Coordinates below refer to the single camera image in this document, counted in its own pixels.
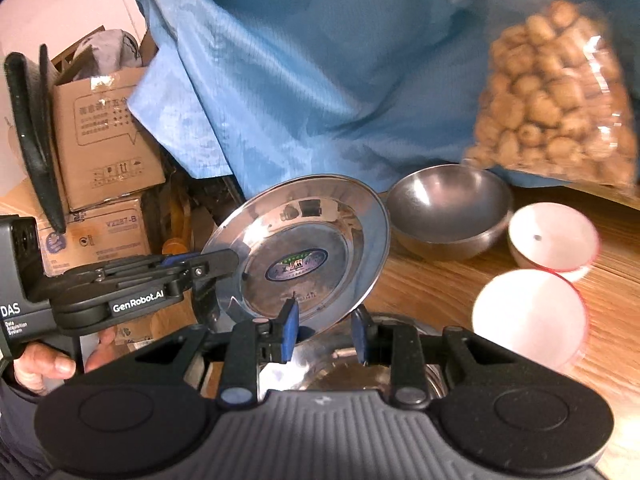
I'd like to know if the steel plate with oval label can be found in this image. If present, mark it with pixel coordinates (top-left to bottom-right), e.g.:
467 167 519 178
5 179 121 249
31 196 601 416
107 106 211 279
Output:
201 173 391 337

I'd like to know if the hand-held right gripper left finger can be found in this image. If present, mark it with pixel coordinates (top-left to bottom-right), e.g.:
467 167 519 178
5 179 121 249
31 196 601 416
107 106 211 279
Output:
132 299 301 408

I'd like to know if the blue cloth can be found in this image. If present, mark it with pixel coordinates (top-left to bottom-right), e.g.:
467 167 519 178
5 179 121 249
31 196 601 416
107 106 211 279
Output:
124 0 640 197

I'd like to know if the black curved object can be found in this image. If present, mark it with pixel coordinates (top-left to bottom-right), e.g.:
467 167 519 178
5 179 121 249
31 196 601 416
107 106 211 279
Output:
4 51 69 234

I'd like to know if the clear bag of brown snacks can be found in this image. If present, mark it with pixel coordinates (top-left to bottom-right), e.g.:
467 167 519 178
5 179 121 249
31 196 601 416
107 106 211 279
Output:
461 0 640 192

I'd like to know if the grey cloth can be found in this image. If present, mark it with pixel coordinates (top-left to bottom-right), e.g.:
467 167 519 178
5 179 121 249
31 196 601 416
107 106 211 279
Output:
73 29 146 79

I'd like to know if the white bowl with dark speck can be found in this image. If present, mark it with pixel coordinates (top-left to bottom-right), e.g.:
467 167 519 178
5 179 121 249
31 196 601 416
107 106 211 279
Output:
507 202 602 284

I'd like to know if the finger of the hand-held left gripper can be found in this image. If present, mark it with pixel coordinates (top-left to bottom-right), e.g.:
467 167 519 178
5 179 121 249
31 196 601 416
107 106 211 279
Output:
64 254 201 287
150 250 242 303

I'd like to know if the steel bowl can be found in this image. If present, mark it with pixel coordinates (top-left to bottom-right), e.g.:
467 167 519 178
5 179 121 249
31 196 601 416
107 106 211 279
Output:
387 163 514 262

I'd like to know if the cardboard box with blue print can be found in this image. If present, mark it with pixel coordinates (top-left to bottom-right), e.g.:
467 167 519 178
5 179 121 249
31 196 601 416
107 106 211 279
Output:
37 196 152 281

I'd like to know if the open cardboard box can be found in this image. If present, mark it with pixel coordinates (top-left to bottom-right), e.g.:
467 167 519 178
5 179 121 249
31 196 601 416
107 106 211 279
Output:
50 25 167 213

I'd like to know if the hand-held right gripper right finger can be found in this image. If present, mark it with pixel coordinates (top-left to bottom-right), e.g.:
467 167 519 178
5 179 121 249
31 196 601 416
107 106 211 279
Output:
350 307 506 408

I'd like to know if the person's left hand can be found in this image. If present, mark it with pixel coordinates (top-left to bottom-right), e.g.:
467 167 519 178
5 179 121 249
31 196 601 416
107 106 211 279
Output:
14 329 120 396

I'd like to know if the white bowl with red rim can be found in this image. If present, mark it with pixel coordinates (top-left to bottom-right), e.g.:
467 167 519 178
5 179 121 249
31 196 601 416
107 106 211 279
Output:
472 268 589 372

